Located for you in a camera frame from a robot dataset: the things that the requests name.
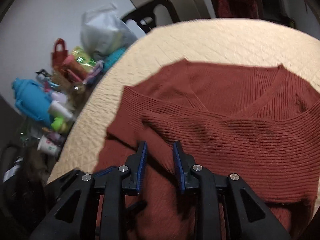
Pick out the rust red knit sweater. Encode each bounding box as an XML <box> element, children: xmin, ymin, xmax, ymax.
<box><xmin>96</xmin><ymin>60</ymin><xmax>319</xmax><ymax>239</ymax></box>

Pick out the floral white cup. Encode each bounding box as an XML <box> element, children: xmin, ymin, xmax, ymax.
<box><xmin>37</xmin><ymin>135</ymin><xmax>61</xmax><ymax>158</ymax></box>

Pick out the green frog bottle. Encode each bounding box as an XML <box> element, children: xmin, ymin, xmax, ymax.
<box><xmin>50</xmin><ymin>117</ymin><xmax>70</xmax><ymax>134</ymax></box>

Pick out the white paper cup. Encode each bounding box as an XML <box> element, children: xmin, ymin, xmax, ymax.
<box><xmin>48</xmin><ymin>100</ymin><xmax>73</xmax><ymax>121</ymax></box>

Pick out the glass jar with contents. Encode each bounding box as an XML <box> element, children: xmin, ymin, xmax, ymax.
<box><xmin>67</xmin><ymin>82</ymin><xmax>87</xmax><ymax>107</ymax></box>

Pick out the blue plush toy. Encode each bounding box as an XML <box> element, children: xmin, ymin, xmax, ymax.
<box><xmin>12</xmin><ymin>78</ymin><xmax>52</xmax><ymax>128</ymax></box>

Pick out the red lidded canister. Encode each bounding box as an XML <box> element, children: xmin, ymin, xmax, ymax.
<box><xmin>61</xmin><ymin>55</ymin><xmax>88</xmax><ymax>82</ymax></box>

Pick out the green snack package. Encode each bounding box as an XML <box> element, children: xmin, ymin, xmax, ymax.
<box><xmin>71</xmin><ymin>46</ymin><xmax>96</xmax><ymax>72</ymax></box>

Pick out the red gift bag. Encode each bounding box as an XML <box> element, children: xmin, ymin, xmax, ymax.
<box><xmin>52</xmin><ymin>38</ymin><xmax>68</xmax><ymax>71</ymax></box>

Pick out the teal crochet mat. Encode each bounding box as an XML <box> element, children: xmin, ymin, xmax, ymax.
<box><xmin>102</xmin><ymin>47</ymin><xmax>127</xmax><ymax>73</ymax></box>

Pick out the grey plastic bag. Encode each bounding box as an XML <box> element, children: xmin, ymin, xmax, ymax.
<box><xmin>80</xmin><ymin>3</ymin><xmax>137</xmax><ymax>61</ymax></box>

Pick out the beige quilted table cover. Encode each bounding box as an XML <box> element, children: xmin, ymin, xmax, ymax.
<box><xmin>47</xmin><ymin>17</ymin><xmax>320</xmax><ymax>218</ymax></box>

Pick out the black chair behind table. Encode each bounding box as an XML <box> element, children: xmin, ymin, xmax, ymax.
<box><xmin>121</xmin><ymin>0</ymin><xmax>180</xmax><ymax>34</ymax></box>

